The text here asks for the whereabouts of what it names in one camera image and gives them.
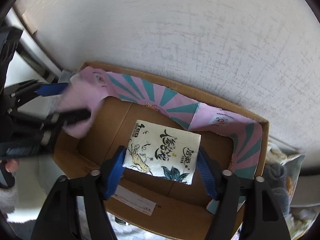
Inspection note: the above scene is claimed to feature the small pink fluffy cloth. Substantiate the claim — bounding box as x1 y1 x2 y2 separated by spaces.
55 74 106 139

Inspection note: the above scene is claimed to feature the grey fluffy slipper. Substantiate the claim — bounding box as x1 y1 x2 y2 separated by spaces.
263 163 290 217

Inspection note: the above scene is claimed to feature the cardboard box pink lining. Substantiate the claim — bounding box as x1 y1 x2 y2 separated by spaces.
51 61 270 240

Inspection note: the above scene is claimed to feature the person's hand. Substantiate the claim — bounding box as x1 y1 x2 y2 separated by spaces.
5 159 19 173

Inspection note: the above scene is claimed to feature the floral light blue cloth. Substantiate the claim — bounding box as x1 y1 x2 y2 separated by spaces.
75 152 307 240

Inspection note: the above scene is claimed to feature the white printed tissue pack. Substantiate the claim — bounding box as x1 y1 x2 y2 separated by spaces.
123 120 201 185

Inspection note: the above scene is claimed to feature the cream knitted sock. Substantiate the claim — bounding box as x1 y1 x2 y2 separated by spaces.
266 142 287 165

